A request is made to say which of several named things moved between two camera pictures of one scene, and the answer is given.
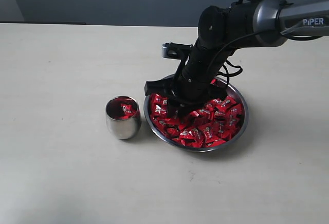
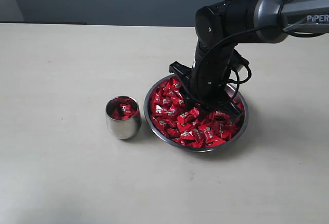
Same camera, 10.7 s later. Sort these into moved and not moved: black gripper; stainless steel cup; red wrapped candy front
Moved: black gripper
Not moved: red wrapped candy front; stainless steel cup
